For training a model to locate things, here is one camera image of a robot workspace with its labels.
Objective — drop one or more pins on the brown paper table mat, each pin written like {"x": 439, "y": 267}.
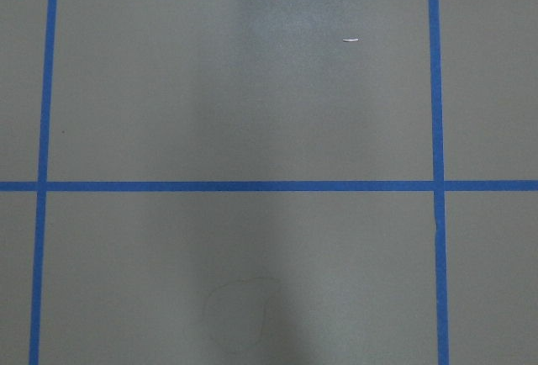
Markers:
{"x": 269, "y": 181}

